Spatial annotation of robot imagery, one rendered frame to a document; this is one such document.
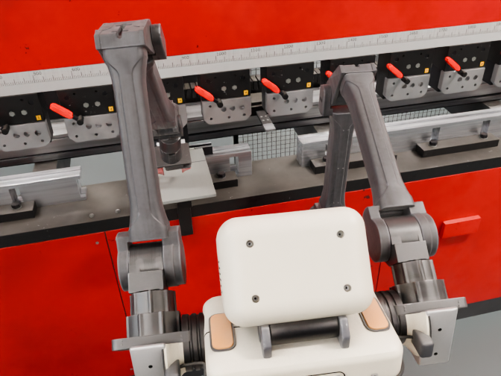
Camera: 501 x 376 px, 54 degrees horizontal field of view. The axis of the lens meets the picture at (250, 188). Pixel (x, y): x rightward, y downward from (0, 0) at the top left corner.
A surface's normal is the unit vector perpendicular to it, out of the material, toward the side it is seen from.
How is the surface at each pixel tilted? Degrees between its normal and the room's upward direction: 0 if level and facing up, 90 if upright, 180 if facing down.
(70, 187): 90
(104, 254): 90
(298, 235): 48
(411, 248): 37
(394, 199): 27
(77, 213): 0
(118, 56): 63
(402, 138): 90
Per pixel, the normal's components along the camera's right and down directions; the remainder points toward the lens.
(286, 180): -0.03, -0.82
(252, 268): 0.07, -0.13
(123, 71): 0.06, 0.14
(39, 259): 0.22, 0.55
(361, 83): 0.04, -0.47
